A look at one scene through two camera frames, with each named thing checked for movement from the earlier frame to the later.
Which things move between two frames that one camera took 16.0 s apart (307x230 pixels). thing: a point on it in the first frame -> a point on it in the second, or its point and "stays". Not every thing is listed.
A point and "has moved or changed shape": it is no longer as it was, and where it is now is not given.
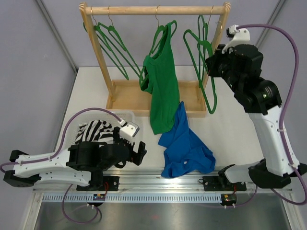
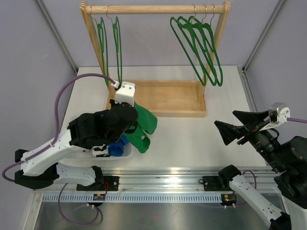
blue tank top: x=185 y=153 has moved or changed shape
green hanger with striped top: x=205 y=34 -> x=211 y=28
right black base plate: x=221 y=183 stays
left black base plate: x=110 y=183 stays
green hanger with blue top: x=209 y=67 -> x=198 y=38
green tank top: x=159 y=78 -> x=146 y=122
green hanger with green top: x=159 y=76 -> x=185 y=34
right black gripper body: x=221 y=66 -> x=253 y=128
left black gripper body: x=117 y=138 -> x=116 y=137
